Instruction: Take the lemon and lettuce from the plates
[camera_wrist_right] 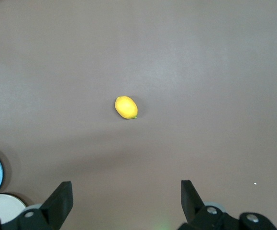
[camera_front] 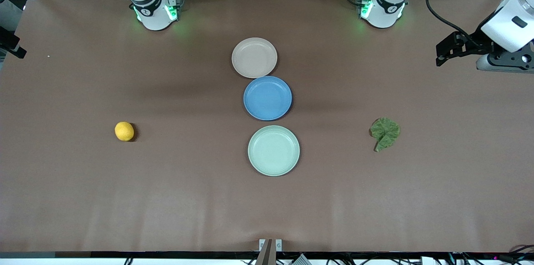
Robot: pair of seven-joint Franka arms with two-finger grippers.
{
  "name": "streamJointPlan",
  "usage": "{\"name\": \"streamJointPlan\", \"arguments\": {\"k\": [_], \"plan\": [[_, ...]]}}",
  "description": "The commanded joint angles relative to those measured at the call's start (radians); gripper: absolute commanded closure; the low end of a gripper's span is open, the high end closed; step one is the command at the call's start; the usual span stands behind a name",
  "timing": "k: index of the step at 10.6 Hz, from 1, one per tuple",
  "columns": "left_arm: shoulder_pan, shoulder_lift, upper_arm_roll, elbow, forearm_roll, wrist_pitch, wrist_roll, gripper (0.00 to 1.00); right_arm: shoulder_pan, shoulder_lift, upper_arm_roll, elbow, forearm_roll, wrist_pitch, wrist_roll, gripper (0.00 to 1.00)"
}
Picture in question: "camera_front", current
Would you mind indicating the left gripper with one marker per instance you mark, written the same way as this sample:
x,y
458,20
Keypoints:
x,y
478,41

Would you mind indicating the green lettuce leaf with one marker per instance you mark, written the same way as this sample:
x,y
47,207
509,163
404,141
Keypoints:
x,y
386,131

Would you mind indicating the yellow lemon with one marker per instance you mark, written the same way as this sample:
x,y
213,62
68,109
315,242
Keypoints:
x,y
124,131

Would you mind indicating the blue round plate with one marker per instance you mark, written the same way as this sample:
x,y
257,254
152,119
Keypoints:
x,y
267,98

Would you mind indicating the beige round plate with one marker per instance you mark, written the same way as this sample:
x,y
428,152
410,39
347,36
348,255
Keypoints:
x,y
254,57

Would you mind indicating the pale green round plate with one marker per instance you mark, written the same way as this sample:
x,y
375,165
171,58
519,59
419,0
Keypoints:
x,y
273,151

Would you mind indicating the white metal clamp bracket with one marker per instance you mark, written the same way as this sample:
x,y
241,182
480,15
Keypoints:
x,y
278,245

